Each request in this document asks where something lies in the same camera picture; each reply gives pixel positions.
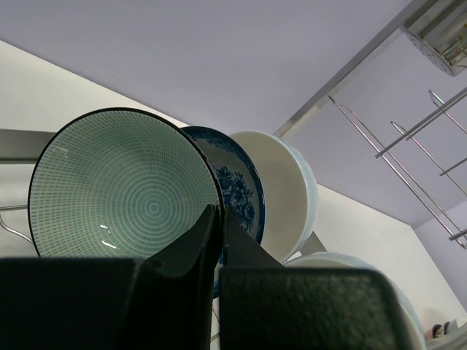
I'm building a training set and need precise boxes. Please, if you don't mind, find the perforated steel cutlery holder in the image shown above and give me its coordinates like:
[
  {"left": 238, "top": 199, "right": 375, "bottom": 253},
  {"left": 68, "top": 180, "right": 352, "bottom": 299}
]
[{"left": 403, "top": 0, "right": 466, "bottom": 77}]

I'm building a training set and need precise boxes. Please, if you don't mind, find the pale green bowl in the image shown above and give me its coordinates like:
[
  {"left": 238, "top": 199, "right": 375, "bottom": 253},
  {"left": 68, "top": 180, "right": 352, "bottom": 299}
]
[{"left": 28, "top": 107, "right": 224, "bottom": 258}]

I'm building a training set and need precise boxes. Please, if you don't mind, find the white bowl dark band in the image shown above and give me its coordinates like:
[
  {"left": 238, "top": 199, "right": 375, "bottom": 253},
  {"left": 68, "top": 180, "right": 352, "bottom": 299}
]
[{"left": 231, "top": 131, "right": 320, "bottom": 263}]

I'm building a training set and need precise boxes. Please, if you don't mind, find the white bowl front stack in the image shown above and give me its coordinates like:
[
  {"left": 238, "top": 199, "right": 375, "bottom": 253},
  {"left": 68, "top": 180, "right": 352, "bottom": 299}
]
[{"left": 285, "top": 252, "right": 427, "bottom": 349}]

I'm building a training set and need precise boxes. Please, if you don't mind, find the white bowl brown pattern stack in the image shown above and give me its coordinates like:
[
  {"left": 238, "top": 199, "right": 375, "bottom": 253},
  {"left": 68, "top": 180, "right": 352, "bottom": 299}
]
[{"left": 424, "top": 319, "right": 466, "bottom": 341}]

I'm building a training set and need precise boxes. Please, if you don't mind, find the blue floral bowl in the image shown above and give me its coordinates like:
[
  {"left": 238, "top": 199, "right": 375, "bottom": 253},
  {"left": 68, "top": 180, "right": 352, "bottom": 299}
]
[{"left": 180, "top": 125, "right": 267, "bottom": 298}]

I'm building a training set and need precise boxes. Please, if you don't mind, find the stainless steel dish rack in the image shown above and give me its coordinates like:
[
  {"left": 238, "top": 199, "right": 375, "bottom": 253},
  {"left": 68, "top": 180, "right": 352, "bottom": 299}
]
[{"left": 0, "top": 0, "right": 467, "bottom": 350}]

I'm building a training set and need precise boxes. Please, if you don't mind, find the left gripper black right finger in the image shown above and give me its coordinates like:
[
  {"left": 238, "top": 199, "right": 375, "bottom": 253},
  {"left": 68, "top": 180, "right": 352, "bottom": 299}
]
[{"left": 219, "top": 207, "right": 412, "bottom": 349}]

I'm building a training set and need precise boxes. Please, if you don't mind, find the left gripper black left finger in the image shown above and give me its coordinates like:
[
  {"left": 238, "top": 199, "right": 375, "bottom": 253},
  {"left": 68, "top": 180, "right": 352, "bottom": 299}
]
[{"left": 1, "top": 205, "right": 220, "bottom": 349}]

